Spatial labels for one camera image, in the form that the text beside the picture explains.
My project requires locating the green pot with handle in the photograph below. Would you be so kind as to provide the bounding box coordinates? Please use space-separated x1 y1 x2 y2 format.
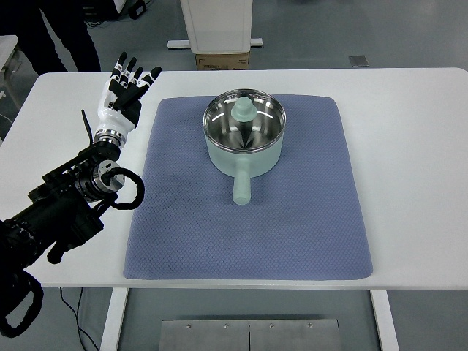
203 88 287 206

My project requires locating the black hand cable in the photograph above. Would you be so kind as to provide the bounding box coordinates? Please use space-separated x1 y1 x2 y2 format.
102 167 146 211

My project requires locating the cardboard box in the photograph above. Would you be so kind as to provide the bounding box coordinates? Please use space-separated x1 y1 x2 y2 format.
195 52 250 71

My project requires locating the glass pot lid green knob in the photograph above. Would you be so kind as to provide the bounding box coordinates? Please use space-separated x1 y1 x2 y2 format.
203 89 286 154

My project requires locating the left white table leg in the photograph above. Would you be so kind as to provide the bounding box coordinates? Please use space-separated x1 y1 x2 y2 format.
99 287 129 351

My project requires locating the white pedestal column base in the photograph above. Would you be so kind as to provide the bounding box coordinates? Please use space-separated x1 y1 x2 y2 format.
167 0 263 54

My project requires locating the metal floor plate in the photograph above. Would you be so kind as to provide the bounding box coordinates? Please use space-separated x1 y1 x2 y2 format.
159 319 342 350

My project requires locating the black floor cable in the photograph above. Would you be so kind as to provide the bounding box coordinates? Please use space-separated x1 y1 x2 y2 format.
58 287 100 351

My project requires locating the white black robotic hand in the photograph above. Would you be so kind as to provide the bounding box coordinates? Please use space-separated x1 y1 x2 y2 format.
94 52 162 148

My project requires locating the person in dark trousers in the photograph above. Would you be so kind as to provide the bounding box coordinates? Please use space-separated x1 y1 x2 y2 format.
1 1 101 75

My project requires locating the grey floor socket plate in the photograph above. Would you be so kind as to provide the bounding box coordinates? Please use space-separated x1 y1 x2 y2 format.
348 55 370 68

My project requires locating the white table leg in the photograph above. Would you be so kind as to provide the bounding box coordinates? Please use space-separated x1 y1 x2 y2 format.
370 290 399 351
99 287 129 351

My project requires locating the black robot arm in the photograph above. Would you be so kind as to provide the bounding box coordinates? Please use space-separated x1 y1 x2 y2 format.
1 113 145 338

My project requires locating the blue textured mat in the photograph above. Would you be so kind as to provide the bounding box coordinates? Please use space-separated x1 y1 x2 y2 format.
124 95 373 280

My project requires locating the right white table leg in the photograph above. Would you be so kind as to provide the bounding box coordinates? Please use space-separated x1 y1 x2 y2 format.
370 290 399 351

